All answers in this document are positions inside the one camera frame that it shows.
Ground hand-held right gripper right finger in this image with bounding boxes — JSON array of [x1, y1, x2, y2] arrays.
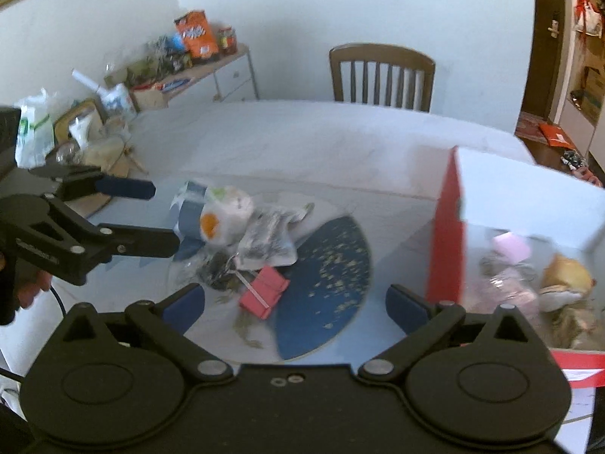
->
[[359, 285, 554, 384]]

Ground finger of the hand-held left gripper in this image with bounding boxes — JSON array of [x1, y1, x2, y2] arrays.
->
[[45, 195, 182, 266], [28, 163, 157, 202]]

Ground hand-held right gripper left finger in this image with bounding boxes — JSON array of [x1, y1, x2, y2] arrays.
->
[[40, 284, 233, 386]]

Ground red cardboard box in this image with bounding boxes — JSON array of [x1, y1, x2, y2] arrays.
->
[[425, 145, 605, 391]]

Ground small red packet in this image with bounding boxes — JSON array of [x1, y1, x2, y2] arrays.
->
[[238, 265, 290, 319]]

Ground white blue orange snack pack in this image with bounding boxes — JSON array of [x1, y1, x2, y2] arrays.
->
[[169, 180, 256, 261]]

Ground silver foil snack packet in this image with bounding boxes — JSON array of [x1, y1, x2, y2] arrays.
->
[[477, 255, 542, 316]]

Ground light pink pouch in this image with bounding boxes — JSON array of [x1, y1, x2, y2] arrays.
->
[[491, 233, 533, 264]]

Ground white marble desktop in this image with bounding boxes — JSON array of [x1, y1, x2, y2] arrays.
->
[[0, 99, 597, 454]]

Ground person's left hand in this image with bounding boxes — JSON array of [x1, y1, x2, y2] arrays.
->
[[14, 272, 53, 311]]

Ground gold spoon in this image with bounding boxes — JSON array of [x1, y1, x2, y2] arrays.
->
[[123, 146, 149, 174]]

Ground glass bowl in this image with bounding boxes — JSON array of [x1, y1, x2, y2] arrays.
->
[[52, 132, 138, 221]]

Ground small dark pouch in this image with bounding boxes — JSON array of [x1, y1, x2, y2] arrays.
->
[[195, 250, 242, 292]]

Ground white and green plastic bag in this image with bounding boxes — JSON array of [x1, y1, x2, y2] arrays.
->
[[14, 88, 56, 169]]

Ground clear plastic bag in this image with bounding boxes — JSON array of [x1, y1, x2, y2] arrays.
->
[[238, 203, 315, 268]]

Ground white side cabinet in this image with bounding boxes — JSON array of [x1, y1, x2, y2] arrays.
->
[[127, 42, 260, 110]]

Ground blue snack bag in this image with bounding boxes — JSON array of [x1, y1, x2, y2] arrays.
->
[[155, 33, 185, 53]]

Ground orange snack bag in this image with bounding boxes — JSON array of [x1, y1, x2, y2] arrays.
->
[[173, 9, 221, 61]]

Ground red jar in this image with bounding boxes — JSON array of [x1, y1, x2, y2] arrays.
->
[[217, 26, 237, 56]]

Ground orange parcel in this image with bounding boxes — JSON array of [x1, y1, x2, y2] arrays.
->
[[538, 121, 578, 150]]

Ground brown wooden chair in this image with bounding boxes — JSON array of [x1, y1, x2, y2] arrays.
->
[[329, 43, 437, 114]]

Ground dark brown door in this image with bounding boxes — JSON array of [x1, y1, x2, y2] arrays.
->
[[515, 0, 568, 138]]

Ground stacked cardboard boxes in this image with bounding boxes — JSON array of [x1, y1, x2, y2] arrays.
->
[[580, 66, 605, 121]]

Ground red and white plastic bag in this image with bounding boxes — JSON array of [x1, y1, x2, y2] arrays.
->
[[574, 0, 605, 39]]

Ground black cable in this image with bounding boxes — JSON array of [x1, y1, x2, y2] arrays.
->
[[0, 283, 67, 385]]

